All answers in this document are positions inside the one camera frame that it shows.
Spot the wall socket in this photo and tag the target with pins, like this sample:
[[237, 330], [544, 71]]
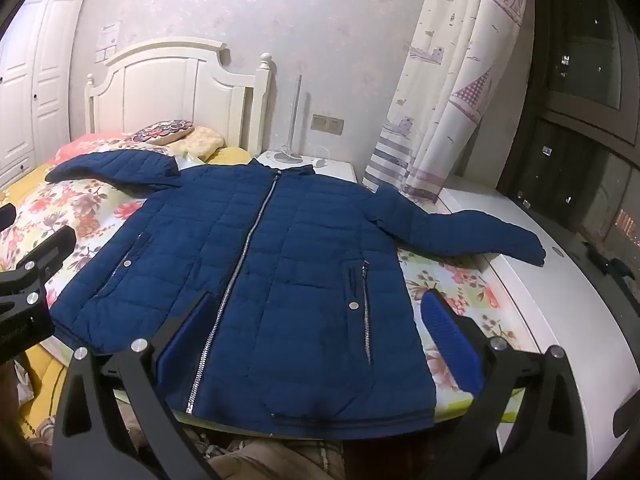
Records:
[[327, 124]]

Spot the white wardrobe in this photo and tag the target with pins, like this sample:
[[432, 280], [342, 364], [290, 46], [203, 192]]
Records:
[[40, 85]]

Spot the white nightstand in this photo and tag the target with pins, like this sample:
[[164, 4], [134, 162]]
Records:
[[335, 172]]

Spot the paper notes on wall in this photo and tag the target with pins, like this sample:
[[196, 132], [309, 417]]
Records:
[[107, 42]]

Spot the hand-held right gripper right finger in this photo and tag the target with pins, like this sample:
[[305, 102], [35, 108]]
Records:
[[450, 340]]

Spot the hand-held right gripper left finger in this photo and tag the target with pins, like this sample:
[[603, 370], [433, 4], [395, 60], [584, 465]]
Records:
[[185, 332]]

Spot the white window ledge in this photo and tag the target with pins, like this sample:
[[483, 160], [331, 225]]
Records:
[[565, 305]]

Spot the dark window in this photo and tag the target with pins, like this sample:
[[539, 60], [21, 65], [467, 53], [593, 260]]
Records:
[[580, 85]]

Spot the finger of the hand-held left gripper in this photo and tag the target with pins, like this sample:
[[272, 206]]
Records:
[[47, 250], [7, 217]]

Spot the beige pillow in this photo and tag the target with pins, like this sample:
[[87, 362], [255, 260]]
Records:
[[200, 142]]

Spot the bed with floral sheet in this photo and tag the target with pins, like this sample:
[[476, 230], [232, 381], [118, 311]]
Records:
[[90, 210]]

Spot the printed white curtain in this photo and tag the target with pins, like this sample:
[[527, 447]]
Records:
[[450, 110]]

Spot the blue puffer jacket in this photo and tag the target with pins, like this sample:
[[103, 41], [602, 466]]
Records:
[[300, 260]]

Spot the embroidered floral pillow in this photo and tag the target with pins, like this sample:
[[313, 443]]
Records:
[[162, 131]]

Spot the white wooden bed headboard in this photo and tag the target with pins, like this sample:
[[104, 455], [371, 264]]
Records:
[[165, 90]]

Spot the slim desk lamp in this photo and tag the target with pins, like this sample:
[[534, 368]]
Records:
[[295, 110]]

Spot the yellow pillow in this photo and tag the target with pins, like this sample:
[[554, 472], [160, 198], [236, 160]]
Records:
[[232, 156]]

